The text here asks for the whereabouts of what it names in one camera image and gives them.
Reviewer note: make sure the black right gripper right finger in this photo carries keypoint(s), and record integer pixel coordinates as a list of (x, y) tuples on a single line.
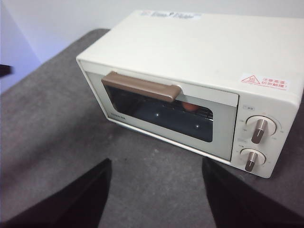
[(249, 204)]

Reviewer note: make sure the cream Toshiba toaster oven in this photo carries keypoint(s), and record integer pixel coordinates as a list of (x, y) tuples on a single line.
[(190, 52)]

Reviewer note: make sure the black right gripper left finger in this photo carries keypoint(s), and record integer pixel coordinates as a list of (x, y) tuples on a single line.
[(71, 204)]

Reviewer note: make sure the brown egg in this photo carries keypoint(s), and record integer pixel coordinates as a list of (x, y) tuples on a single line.
[(189, 107)]

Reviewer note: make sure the cream oven knob brown grip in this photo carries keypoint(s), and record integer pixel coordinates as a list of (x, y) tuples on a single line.
[(260, 130), (252, 161)]

